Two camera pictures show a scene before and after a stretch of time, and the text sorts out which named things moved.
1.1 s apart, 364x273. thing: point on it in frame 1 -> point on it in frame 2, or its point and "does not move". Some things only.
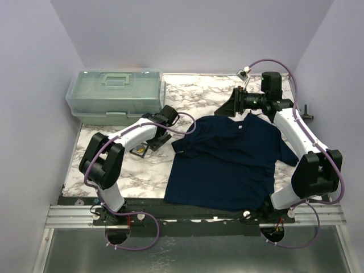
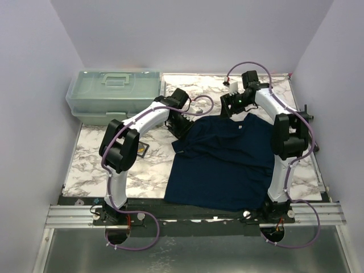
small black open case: (146, 146) does not move
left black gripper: (155, 144) -> (182, 132)
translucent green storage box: (116, 96) does not move
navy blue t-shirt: (223, 164) does not move
